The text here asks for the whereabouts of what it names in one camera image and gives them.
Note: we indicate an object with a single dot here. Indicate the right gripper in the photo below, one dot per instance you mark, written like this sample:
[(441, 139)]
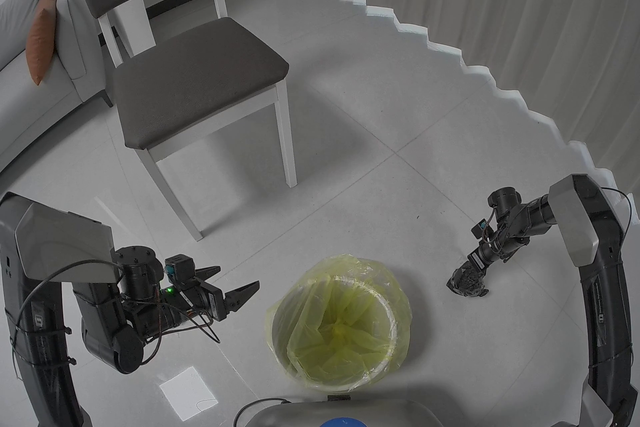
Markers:
[(481, 257)]

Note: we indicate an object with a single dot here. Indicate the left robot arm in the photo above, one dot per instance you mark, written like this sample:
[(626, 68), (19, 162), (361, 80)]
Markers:
[(45, 245)]

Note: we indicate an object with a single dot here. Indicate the grey white chair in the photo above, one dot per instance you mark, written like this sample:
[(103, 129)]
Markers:
[(200, 74)]

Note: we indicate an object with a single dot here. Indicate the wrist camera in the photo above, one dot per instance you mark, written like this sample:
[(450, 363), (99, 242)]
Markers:
[(481, 229), (180, 270)]

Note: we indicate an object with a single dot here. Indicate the orange cushion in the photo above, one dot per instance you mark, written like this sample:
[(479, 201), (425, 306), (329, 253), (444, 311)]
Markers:
[(41, 34)]

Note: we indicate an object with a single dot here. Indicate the pale grey sofa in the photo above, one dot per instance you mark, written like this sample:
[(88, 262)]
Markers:
[(25, 109)]

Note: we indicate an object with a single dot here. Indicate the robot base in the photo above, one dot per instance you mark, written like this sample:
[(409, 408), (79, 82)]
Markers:
[(345, 412)]

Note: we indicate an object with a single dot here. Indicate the black plastic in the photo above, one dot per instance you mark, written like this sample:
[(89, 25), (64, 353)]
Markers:
[(470, 289)]

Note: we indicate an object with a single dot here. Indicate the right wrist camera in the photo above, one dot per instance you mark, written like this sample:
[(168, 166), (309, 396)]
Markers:
[(481, 229)]

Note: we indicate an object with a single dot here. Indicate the white trash bin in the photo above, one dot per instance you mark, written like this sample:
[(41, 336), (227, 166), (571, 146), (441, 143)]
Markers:
[(385, 355)]

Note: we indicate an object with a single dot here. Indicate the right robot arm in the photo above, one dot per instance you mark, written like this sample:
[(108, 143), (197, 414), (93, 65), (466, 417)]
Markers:
[(580, 225)]

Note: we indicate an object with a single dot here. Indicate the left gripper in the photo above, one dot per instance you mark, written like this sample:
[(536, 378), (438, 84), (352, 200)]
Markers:
[(207, 302)]

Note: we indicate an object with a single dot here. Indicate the yellow plastic bag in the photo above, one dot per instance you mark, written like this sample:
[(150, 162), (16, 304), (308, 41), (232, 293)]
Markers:
[(350, 275)]

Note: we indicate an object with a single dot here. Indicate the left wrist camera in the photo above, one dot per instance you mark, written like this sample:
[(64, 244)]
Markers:
[(180, 270)]

